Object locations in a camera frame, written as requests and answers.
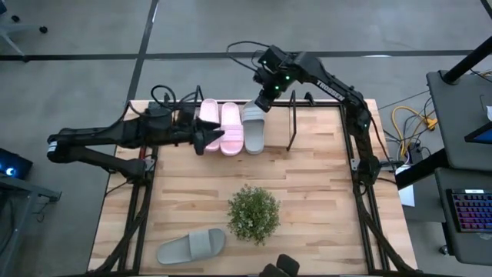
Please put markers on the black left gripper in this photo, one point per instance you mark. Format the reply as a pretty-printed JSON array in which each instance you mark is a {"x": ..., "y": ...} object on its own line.
[{"x": 184, "y": 134}]

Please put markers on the laptop with blue screen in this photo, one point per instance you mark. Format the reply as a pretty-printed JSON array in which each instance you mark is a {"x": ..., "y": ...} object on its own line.
[{"x": 480, "y": 134}]

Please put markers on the black computer with blue light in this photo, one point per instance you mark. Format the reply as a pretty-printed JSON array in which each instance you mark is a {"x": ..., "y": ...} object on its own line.
[{"x": 13, "y": 165}]

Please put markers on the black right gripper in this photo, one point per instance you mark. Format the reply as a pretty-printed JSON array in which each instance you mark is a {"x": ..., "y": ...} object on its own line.
[{"x": 274, "y": 79}]

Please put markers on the green plant in black pot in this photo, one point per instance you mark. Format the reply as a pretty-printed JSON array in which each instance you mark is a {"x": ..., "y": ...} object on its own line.
[{"x": 253, "y": 213}]

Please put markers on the black computer keyboard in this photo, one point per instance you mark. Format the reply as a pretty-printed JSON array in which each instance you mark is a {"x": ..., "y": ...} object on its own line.
[{"x": 473, "y": 209}]

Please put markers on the black standing desk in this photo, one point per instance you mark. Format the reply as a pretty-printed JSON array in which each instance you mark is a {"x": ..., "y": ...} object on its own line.
[
  {"x": 446, "y": 246},
  {"x": 453, "y": 115}
]

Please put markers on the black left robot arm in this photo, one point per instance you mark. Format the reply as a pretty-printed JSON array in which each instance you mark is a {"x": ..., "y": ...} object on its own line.
[{"x": 100, "y": 134}]

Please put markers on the pink rubber slide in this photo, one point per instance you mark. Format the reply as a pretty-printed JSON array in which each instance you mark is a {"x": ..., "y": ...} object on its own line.
[
  {"x": 231, "y": 127},
  {"x": 209, "y": 109}
]

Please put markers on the black pole with boom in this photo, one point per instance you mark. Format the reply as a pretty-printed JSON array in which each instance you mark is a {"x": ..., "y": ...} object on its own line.
[{"x": 467, "y": 59}]

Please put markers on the white paper sheet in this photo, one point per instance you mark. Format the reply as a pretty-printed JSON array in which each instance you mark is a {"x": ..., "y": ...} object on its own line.
[{"x": 406, "y": 192}]

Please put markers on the grey rubber slide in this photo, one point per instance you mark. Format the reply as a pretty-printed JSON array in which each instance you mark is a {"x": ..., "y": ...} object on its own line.
[
  {"x": 192, "y": 246},
  {"x": 253, "y": 134}
]

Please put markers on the grey side table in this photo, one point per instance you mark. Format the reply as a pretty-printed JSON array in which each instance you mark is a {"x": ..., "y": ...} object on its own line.
[{"x": 23, "y": 196}]

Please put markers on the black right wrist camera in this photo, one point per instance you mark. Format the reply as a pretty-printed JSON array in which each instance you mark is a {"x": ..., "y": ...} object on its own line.
[{"x": 276, "y": 55}]

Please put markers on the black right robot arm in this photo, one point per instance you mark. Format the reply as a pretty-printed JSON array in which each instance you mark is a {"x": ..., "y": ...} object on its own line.
[{"x": 334, "y": 86}]

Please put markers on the grey office chair base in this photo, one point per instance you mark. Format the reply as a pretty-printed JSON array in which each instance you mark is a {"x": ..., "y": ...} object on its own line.
[{"x": 11, "y": 31}]

